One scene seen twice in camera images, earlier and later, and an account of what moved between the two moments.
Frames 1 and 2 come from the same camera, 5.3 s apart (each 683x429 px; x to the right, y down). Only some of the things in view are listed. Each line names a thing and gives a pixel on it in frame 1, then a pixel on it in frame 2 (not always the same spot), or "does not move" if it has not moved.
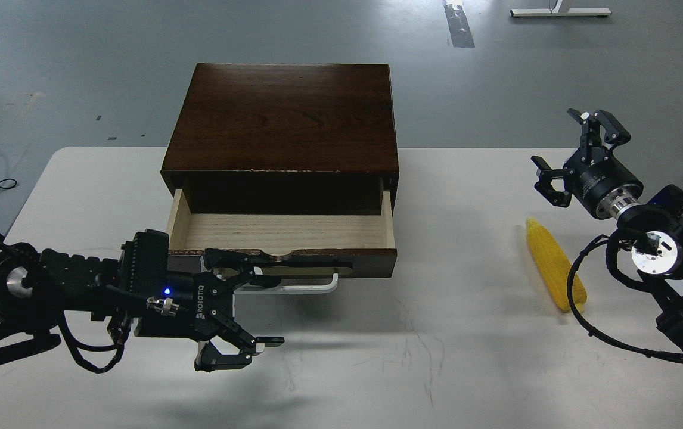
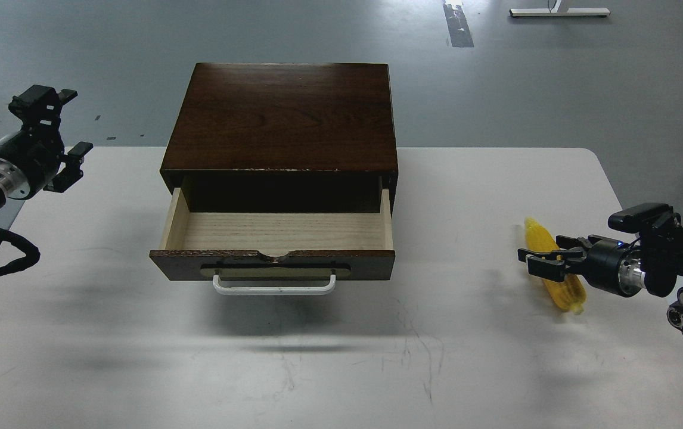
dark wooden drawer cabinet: [284, 139] does not move
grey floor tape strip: [458, 24] does not move
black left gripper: [182, 304] to [25, 162]
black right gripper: [601, 183] to [611, 265]
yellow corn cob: [556, 266] does not move
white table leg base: [556, 11] does not move
